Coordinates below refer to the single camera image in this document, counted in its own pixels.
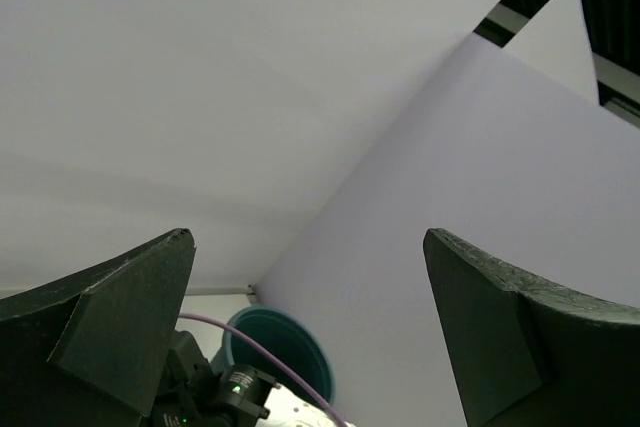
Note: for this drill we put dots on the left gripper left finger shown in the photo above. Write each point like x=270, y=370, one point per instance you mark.
x=89, y=349

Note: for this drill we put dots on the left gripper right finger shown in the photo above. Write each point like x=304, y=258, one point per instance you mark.
x=526, y=351

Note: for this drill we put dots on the black ceiling frame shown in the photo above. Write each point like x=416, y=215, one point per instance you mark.
x=589, y=46

